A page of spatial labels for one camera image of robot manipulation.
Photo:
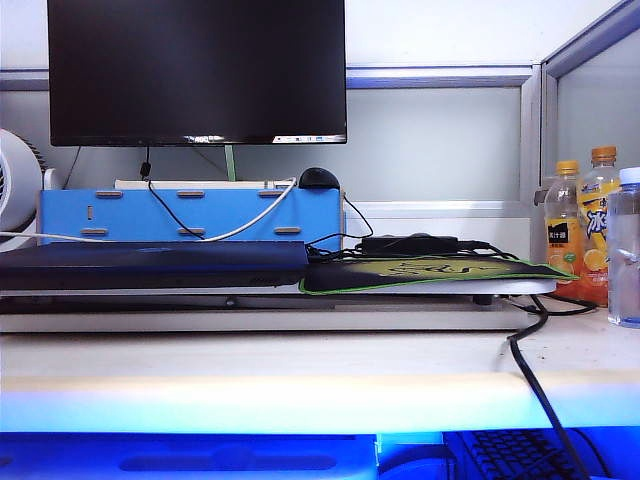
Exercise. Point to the white monitor base plate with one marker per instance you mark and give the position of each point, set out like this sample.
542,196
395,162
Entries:
200,183

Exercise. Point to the dark blue keyboard cover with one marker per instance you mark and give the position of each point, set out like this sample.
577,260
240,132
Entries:
150,262

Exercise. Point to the black green-edged mouse pad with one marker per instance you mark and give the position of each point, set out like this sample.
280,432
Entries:
430,272

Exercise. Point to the white silver desk platform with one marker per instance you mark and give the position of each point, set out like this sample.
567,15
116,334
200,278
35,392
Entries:
250,320

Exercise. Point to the black computer monitor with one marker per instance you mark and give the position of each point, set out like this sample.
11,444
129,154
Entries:
195,70

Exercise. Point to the blue wooden monitor riser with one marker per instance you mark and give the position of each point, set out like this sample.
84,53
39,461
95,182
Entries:
225,212

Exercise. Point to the small orange juice bottle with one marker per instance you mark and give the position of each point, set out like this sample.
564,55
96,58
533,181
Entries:
562,235

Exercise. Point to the black computer mouse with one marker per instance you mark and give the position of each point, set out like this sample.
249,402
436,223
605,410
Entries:
317,178

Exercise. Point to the white desk fan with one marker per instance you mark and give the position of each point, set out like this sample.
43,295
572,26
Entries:
17,195

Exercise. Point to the large iced tea bottle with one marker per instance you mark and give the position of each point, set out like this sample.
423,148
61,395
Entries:
595,235

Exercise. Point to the green monitor stand pole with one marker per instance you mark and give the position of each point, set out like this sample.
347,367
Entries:
230,162

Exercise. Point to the clear mineral water bottle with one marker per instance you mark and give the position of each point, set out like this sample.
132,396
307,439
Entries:
625,250

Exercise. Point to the grey cubicle partition frame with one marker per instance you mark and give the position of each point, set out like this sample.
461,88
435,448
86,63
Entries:
530,140

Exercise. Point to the black power adapter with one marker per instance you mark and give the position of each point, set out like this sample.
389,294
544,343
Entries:
407,243

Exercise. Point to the black keyboard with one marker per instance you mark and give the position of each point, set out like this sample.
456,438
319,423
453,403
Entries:
515,452

